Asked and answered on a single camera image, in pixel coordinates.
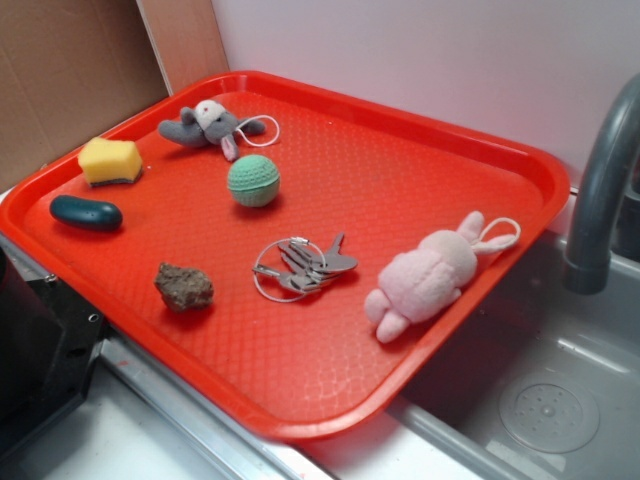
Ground grey plush bunny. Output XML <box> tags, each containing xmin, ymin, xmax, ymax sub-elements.
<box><xmin>158</xmin><ymin>99</ymin><xmax>281</xmax><ymax>162</ymax></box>

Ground brown rock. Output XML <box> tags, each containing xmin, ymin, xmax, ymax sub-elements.
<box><xmin>153</xmin><ymin>262</ymin><xmax>214</xmax><ymax>313</ymax></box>

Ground pink plush bunny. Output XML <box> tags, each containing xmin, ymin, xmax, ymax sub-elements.
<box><xmin>364</xmin><ymin>211</ymin><xmax>521</xmax><ymax>344</ymax></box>

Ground brown cardboard panel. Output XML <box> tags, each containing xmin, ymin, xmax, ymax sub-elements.
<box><xmin>1</xmin><ymin>1</ymin><xmax>228</xmax><ymax>190</ymax></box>

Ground grey plastic sink basin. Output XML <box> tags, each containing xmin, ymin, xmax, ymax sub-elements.
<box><xmin>305</xmin><ymin>234</ymin><xmax>639</xmax><ymax>479</ymax></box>

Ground red plastic tray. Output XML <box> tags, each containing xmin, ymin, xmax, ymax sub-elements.
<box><xmin>1</xmin><ymin>72</ymin><xmax>570</xmax><ymax>441</ymax></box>

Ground green knitted ball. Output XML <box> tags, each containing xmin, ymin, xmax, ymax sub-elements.
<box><xmin>227</xmin><ymin>154</ymin><xmax>281</xmax><ymax>208</ymax></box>

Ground dark green toy pickle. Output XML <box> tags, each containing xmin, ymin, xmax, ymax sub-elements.
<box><xmin>49</xmin><ymin>195</ymin><xmax>123</xmax><ymax>232</ymax></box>

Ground grey toy faucet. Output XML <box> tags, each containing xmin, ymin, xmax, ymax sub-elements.
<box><xmin>563</xmin><ymin>76</ymin><xmax>639</xmax><ymax>295</ymax></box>

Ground silver keys on ring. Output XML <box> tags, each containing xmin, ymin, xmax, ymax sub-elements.
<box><xmin>252</xmin><ymin>233</ymin><xmax>359</xmax><ymax>304</ymax></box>

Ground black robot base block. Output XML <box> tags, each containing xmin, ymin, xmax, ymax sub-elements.
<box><xmin>1</xmin><ymin>253</ymin><xmax>104</xmax><ymax>459</ymax></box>

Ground yellow sponge with grey pad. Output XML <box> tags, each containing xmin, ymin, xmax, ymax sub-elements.
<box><xmin>77</xmin><ymin>137</ymin><xmax>143</xmax><ymax>187</ymax></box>

